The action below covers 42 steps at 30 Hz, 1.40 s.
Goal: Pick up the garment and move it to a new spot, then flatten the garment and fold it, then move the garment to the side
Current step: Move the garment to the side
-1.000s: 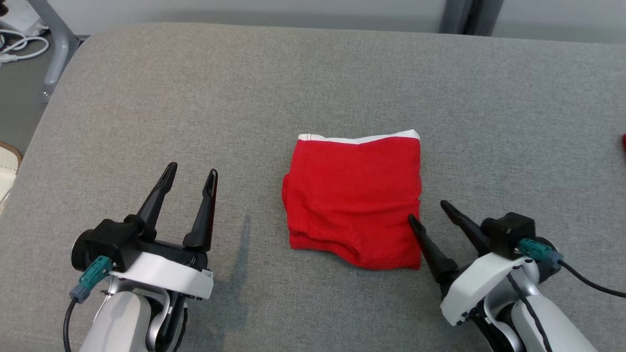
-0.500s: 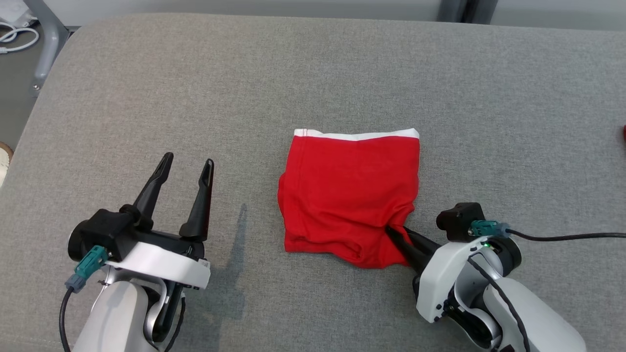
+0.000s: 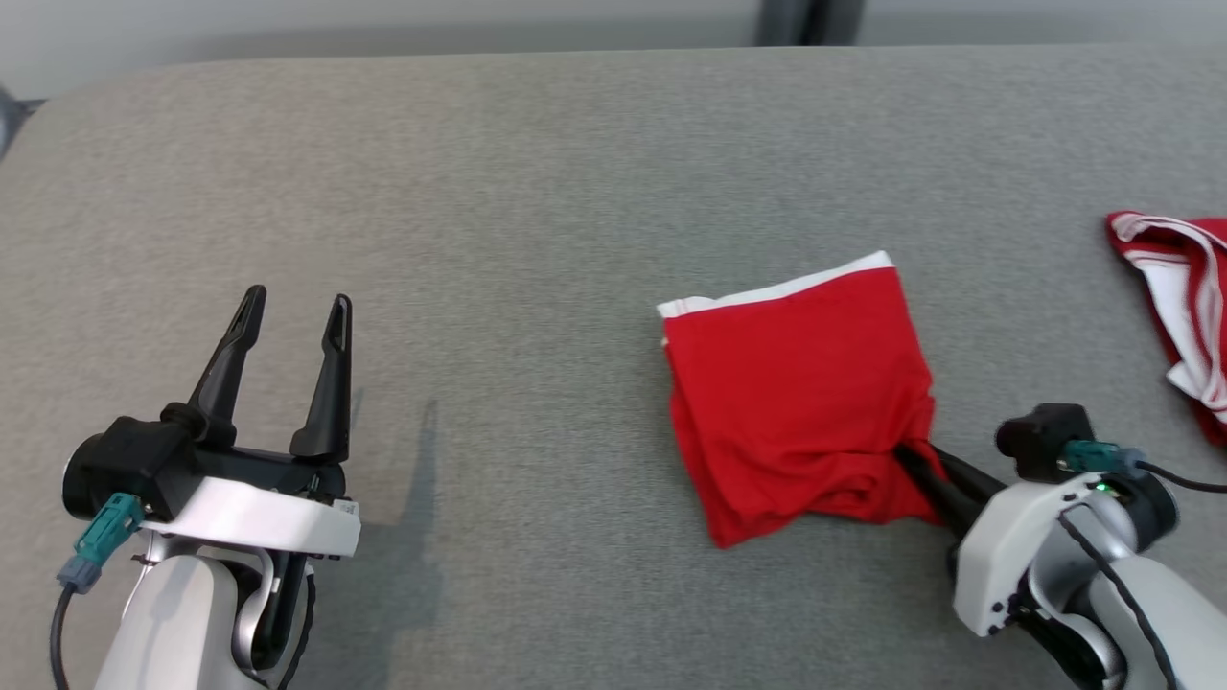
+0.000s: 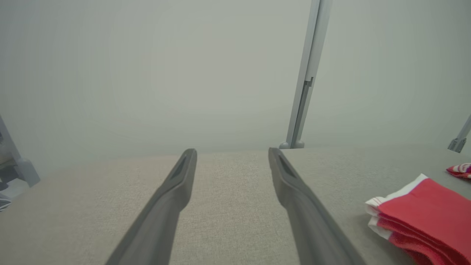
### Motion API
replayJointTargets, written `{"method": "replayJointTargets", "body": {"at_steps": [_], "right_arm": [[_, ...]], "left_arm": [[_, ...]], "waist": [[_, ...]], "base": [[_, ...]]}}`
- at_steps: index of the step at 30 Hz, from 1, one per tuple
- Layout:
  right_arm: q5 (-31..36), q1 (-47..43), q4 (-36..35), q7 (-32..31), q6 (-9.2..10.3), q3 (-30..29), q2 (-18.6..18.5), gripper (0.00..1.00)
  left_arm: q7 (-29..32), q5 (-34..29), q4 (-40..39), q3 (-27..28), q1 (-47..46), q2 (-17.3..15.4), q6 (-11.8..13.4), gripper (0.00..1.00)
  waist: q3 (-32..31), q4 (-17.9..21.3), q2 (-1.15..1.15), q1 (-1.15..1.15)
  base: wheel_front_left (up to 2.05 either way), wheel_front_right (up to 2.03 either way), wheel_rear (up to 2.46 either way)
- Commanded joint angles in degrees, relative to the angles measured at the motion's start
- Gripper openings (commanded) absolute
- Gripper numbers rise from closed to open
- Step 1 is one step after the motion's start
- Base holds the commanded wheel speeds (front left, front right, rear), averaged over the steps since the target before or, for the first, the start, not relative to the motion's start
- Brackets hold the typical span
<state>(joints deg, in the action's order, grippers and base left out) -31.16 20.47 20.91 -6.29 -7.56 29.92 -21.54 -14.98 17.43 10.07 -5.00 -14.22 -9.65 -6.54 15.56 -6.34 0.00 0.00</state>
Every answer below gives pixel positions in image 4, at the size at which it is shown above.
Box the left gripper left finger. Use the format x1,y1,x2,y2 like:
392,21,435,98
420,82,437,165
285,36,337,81
105,148,198,265

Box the red white basketball jersey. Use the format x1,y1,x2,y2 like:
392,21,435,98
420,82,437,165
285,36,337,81
446,163,471,180

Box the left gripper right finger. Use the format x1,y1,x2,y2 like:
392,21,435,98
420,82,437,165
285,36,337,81
268,148,367,265

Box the red white striped shorts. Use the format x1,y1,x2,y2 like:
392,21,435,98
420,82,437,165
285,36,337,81
365,173,471,265

